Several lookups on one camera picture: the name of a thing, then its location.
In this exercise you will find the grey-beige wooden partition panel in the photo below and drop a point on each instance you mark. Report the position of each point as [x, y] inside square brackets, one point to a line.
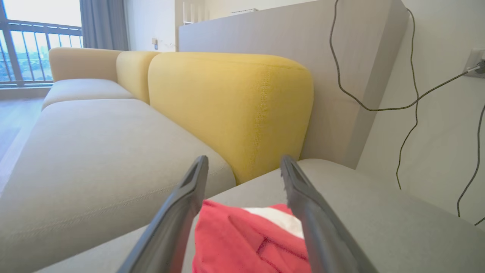
[303, 30]

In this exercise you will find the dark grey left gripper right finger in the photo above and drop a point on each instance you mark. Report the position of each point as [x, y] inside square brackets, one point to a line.
[326, 242]

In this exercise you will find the grey curtain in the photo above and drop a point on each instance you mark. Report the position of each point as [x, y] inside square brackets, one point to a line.
[102, 22]

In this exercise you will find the yellow sofa back cushion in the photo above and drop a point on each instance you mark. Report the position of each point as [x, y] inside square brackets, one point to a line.
[132, 72]
[227, 106]

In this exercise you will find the beige sofa seat cushion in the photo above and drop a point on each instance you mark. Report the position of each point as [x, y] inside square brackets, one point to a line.
[83, 91]

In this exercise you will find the white wall socket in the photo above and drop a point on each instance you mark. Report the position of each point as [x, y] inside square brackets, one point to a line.
[471, 58]

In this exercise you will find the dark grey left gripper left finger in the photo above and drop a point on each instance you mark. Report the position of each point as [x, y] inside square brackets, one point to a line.
[166, 239]

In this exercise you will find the red white basketball jersey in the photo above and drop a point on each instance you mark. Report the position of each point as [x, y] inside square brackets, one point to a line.
[231, 246]

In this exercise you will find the small wall switch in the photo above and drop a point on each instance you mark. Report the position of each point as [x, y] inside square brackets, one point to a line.
[155, 44]

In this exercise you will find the grey balcony railing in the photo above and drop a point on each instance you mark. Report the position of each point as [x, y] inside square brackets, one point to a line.
[38, 27]

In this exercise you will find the white flat device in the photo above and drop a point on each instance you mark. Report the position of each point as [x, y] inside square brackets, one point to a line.
[244, 11]

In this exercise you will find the beige sofa back cushion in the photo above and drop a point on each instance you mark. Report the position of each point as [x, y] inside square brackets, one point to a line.
[79, 62]

